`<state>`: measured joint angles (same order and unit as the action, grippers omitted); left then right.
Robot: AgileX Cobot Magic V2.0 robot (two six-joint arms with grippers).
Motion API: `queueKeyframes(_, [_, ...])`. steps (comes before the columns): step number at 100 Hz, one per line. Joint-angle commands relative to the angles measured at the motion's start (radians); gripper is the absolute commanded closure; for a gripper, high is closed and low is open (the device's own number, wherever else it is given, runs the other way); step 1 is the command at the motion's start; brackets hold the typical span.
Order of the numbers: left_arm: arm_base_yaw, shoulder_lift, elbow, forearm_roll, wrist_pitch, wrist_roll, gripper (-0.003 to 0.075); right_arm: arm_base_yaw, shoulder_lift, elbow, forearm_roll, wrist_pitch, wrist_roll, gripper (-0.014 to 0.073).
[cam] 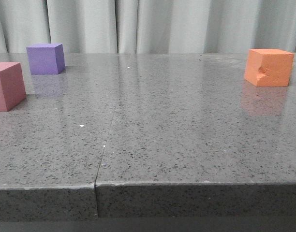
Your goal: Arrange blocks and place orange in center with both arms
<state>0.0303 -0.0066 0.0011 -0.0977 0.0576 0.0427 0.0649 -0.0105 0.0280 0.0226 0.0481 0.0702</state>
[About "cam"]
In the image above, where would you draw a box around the pink foam cube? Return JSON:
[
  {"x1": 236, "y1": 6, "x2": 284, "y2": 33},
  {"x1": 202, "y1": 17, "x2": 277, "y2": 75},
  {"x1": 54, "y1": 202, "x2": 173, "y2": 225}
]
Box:
[{"x1": 0, "y1": 62, "x2": 26, "y2": 112}]

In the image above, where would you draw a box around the orange foam cube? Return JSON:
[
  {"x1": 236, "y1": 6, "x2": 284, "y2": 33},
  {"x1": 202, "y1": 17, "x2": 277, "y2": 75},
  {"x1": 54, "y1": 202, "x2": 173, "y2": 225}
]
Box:
[{"x1": 244, "y1": 49, "x2": 294, "y2": 87}]

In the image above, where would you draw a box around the purple foam cube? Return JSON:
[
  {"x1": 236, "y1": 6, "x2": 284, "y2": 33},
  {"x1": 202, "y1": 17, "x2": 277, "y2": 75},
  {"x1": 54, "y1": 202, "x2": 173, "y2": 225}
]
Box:
[{"x1": 26, "y1": 43, "x2": 65, "y2": 74}]

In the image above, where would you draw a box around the grey curtain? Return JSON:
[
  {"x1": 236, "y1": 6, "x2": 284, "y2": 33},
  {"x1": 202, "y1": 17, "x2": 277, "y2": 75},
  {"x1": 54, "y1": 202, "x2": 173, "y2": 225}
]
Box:
[{"x1": 0, "y1": 0, "x2": 296, "y2": 53}]

